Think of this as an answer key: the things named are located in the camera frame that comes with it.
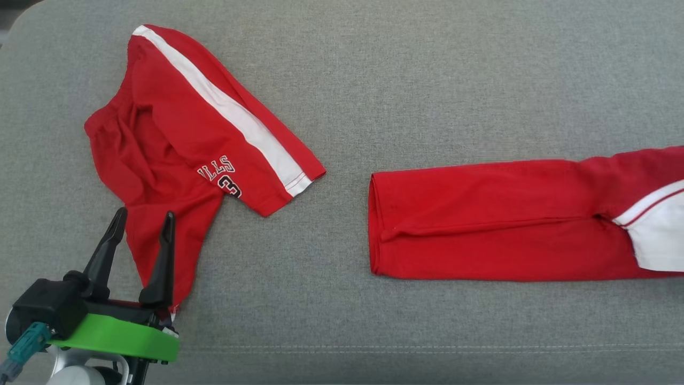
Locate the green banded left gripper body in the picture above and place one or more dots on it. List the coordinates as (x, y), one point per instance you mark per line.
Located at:
(117, 337)

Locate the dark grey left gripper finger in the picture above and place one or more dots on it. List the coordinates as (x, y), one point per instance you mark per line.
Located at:
(107, 251)
(164, 267)

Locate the red shorts white stripe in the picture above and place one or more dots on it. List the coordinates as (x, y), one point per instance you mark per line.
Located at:
(160, 133)

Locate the red Bulls 23 jersey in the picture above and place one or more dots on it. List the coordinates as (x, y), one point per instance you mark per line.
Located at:
(481, 214)

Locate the grey fabric sofa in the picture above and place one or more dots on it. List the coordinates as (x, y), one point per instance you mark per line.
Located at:
(427, 80)

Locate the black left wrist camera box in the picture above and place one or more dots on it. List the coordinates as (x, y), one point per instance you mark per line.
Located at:
(45, 307)

